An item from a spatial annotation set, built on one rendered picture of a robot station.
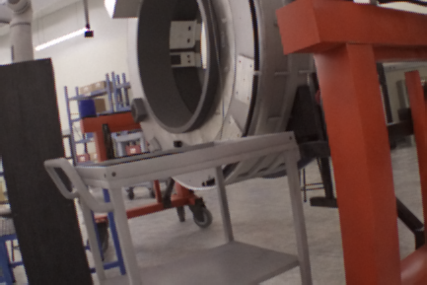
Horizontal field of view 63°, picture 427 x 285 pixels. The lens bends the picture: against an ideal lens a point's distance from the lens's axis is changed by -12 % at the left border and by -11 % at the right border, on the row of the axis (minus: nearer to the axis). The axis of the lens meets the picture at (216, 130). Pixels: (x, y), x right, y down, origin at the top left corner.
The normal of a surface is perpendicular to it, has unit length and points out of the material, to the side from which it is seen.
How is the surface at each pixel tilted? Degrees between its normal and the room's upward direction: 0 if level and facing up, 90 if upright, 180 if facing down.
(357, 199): 90
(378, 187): 90
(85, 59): 90
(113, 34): 90
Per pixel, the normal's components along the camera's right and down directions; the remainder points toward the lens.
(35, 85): 0.36, -0.06
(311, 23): -0.84, 0.14
